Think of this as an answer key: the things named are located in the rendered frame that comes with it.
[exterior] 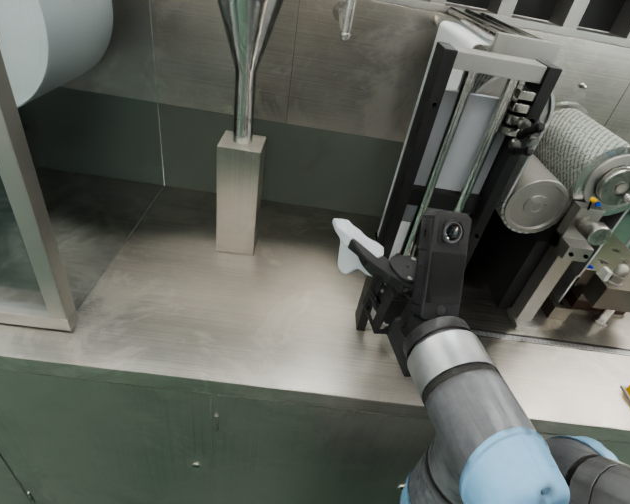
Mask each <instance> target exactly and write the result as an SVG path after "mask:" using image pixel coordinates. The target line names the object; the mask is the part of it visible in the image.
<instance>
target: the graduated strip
mask: <svg viewBox="0 0 630 504"><path fill-rule="evenodd" d="M470 329H471V331H472V333H474V334H475V335H476V336H480V337H488V338H496V339H503V340H511V341H518V342H526V343H533V344H541V345H549V346H556V347H564V348H571V349H579V350H587V351H594V352H602V353H609V354H617V355H625V356H630V349H626V348H618V347H611V346H603V345H596V344H588V343H581V342H573V341H566V340H558V339H550V338H543V337H535V336H528V335H520V334H513V333H505V332H498V331H490V330H483V329H475V328H470Z"/></svg>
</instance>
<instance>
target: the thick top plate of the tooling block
mask: <svg viewBox="0 0 630 504"><path fill-rule="evenodd" d="M619 264H625V265H627V266H628V268H629V273H628V274H627V278H626V279H625V281H624V282H623V285H622V286H615V285H612V284H610V283H609V282H606V281H602V280H601V278H600V277H599V276H598V273H599V272H600V271H601V269H602V268H603V267H608V268H609V269H610V270H613V269H614V268H615V267H616V266H617V265H619ZM590 265H592V266H593V267H594V269H596V273H595V274H594V275H593V277H592V278H591V279H590V281H589V282H588V283H587V285H586V286H585V287H580V286H577V287H578V288H579V289H580V291H581V292H582V294H583V295H584V296H585V298H586V299H587V301H588V302H589V303H590V305H591V306H592V307H593V308H600V309H608V310H615V311H622V312H629V313H630V250H629V249H628V248H627V247H626V246H625V245H624V244H623V243H622V242H621V241H620V240H619V239H618V237H617V236H616V235H615V234H614V233H612V236H611V238H610V239H609V240H608V241H607V242H605V244H604V245H603V246H602V248H601V249H600V250H599V252H598V253H597V255H596V256H595V257H594V259H593V260H592V261H591V263H590Z"/></svg>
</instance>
